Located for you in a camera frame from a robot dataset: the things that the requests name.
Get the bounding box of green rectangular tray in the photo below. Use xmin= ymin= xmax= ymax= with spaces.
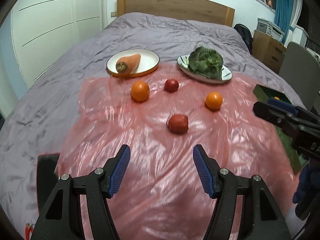
xmin=253 ymin=85 xmax=307 ymax=174

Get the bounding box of grey office chair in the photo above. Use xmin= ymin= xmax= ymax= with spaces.
xmin=279 ymin=42 xmax=319 ymax=110

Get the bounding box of wooden nightstand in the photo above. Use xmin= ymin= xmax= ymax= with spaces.
xmin=252 ymin=30 xmax=286 ymax=74

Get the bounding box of black backpack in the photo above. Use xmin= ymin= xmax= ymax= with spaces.
xmin=234 ymin=23 xmax=253 ymax=54

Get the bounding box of white storage box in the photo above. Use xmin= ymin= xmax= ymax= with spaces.
xmin=256 ymin=18 xmax=284 ymax=43

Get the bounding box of green leafy vegetable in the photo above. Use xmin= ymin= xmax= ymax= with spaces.
xmin=188 ymin=47 xmax=223 ymax=80

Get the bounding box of right blue curtain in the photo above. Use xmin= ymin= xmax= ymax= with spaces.
xmin=274 ymin=0 xmax=294 ymax=44

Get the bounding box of white striped plate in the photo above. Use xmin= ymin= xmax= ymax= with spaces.
xmin=177 ymin=55 xmax=233 ymax=85

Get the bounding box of small red tomato back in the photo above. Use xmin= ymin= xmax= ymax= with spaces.
xmin=164 ymin=79 xmax=179 ymax=93

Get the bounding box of pink plastic sheet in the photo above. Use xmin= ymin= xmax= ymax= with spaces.
xmin=56 ymin=63 xmax=298 ymax=239

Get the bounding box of wooden headboard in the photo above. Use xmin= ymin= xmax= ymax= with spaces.
xmin=117 ymin=0 xmax=235 ymax=27

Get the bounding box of orange rimmed white plate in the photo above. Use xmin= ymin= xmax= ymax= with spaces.
xmin=106 ymin=49 xmax=159 ymax=78

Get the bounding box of orange carrot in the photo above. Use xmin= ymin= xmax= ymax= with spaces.
xmin=116 ymin=54 xmax=141 ymax=74

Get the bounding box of white wardrobe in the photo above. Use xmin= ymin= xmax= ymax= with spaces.
xmin=11 ymin=0 xmax=102 ymax=88

